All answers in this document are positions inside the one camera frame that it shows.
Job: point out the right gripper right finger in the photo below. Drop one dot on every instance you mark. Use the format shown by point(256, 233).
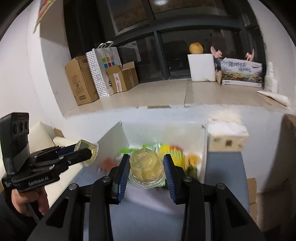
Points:
point(175, 181)

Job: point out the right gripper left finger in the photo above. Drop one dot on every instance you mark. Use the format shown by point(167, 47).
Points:
point(119, 179)

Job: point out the clear yellow jelly cup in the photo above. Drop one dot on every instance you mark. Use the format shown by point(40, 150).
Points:
point(146, 171)

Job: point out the yellow fruit jelly cup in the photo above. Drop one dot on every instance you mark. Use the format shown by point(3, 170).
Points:
point(91, 151)

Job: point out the small green seaweed snack pack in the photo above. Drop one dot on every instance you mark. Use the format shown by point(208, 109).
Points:
point(148, 149)

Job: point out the person left hand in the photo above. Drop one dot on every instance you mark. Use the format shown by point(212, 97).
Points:
point(20, 200)

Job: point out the pink jelly cup right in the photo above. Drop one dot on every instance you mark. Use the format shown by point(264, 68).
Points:
point(106, 165)

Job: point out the white leather sofa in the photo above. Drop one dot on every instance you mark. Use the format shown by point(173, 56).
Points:
point(42, 136)

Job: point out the clear fruit jelly cup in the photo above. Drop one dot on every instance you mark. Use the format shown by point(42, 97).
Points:
point(191, 164)

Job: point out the yellow snack bag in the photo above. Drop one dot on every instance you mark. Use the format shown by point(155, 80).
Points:
point(176, 154)

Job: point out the white storage box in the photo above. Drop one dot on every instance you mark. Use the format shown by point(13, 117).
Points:
point(186, 140)

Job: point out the white tissue pack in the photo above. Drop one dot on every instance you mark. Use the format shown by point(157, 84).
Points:
point(226, 135)

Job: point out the small open cardboard box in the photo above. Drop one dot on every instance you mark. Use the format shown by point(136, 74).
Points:
point(122, 77)

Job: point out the large brown cardboard box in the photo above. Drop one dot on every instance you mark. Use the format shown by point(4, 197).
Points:
point(81, 81)

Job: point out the white dotted paper bag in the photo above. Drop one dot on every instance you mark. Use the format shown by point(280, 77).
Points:
point(99, 59)

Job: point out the white foam box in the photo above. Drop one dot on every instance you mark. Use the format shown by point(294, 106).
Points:
point(202, 67)

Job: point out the printed landscape gift box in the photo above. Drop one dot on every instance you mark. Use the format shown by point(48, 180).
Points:
point(241, 72)

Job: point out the white plastic bottle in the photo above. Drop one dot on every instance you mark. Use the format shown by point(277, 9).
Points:
point(270, 83)

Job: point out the yellow pomelo fruit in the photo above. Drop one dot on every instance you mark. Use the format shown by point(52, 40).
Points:
point(196, 48)

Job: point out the black tracking camera left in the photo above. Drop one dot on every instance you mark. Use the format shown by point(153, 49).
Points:
point(14, 141)

